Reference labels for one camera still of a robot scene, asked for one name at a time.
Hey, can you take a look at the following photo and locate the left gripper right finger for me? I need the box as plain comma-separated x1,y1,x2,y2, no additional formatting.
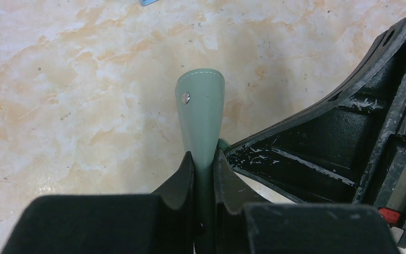
213,150,399,253

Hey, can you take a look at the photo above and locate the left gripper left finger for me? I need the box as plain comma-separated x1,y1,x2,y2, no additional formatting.
3,152,194,253

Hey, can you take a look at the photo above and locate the light blue card tray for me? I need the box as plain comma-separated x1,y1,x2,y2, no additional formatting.
140,0,158,6

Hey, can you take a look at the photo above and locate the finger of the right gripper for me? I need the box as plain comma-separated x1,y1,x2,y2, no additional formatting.
225,17,406,204

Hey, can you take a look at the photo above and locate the green leather card holder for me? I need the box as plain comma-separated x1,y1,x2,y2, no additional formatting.
174,68,225,253

